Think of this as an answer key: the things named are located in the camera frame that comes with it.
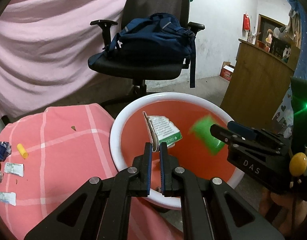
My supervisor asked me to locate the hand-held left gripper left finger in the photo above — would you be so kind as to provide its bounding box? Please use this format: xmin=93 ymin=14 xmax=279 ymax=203
xmin=23 ymin=142 xmax=153 ymax=240

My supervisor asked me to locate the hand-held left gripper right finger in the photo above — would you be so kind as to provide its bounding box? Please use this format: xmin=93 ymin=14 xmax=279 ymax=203
xmin=160 ymin=142 xmax=286 ymax=240

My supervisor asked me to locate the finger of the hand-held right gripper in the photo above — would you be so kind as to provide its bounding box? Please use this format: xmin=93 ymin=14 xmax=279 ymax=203
xmin=227 ymin=121 xmax=284 ymax=144
xmin=210 ymin=124 xmax=281 ymax=153

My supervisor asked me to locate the green packet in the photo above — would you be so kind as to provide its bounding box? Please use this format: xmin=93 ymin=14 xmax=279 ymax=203
xmin=190 ymin=115 xmax=225 ymax=155

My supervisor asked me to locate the red bucket with white rim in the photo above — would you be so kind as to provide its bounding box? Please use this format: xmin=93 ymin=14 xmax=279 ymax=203
xmin=110 ymin=92 xmax=244 ymax=209

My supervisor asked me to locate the torn green white box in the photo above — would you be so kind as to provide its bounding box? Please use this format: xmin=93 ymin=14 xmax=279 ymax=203
xmin=143 ymin=111 xmax=183 ymax=153

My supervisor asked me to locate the yellow tube cap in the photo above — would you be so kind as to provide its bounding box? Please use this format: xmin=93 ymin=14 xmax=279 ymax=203
xmin=17 ymin=144 xmax=29 ymax=159

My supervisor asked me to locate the white label slip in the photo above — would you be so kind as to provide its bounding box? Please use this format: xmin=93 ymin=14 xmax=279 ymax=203
xmin=4 ymin=162 xmax=24 ymax=177
xmin=0 ymin=191 xmax=17 ymax=206

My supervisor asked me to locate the blue wrapper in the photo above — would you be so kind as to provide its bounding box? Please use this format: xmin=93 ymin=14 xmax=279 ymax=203
xmin=0 ymin=141 xmax=12 ymax=162

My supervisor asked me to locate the person's right hand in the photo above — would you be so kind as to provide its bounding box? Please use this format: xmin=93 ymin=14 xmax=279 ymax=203
xmin=259 ymin=191 xmax=307 ymax=240

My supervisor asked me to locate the yellow round charm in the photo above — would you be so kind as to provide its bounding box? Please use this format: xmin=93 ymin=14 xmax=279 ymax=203
xmin=289 ymin=152 xmax=307 ymax=177

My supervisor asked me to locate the wooden cabinet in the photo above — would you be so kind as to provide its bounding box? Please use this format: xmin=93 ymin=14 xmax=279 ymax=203
xmin=220 ymin=39 xmax=301 ymax=133

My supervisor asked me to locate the cardboard box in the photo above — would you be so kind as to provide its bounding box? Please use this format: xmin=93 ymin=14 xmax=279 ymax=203
xmin=220 ymin=61 xmax=236 ymax=81

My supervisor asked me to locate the pink checkered tablecloth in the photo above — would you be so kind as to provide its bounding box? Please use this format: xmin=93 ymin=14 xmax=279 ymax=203
xmin=0 ymin=104 xmax=191 ymax=240

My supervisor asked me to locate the dark printed box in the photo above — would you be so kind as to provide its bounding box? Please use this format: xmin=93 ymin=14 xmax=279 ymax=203
xmin=270 ymin=36 xmax=292 ymax=59

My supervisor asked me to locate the blue backpack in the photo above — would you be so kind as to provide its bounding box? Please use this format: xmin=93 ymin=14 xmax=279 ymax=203
xmin=103 ymin=12 xmax=196 ymax=88

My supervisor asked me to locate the black office chair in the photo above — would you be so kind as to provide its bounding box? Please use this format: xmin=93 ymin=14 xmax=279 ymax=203
xmin=88 ymin=0 xmax=205 ymax=105

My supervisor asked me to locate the pink hanging sheet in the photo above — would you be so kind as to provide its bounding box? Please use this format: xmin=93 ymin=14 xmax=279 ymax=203
xmin=0 ymin=0 xmax=186 ymax=120

